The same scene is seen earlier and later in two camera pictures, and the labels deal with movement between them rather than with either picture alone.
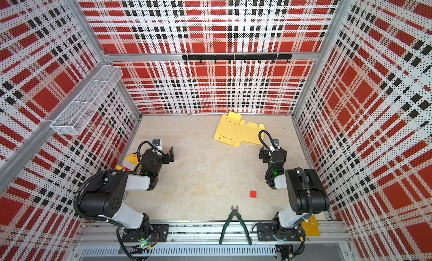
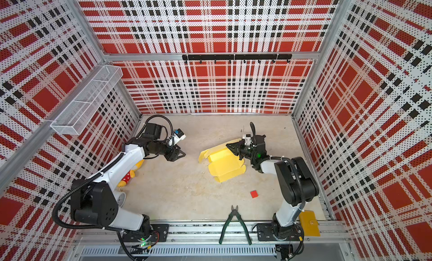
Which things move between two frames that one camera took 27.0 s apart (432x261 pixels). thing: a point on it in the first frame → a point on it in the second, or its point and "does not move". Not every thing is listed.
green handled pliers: x=234 y=212 does not move
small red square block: x=253 y=194 does not move
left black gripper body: x=160 y=161 → x=162 y=148
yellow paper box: x=232 y=130 → x=223 y=163
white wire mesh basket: x=67 y=121 does not move
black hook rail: x=236 y=57 does not move
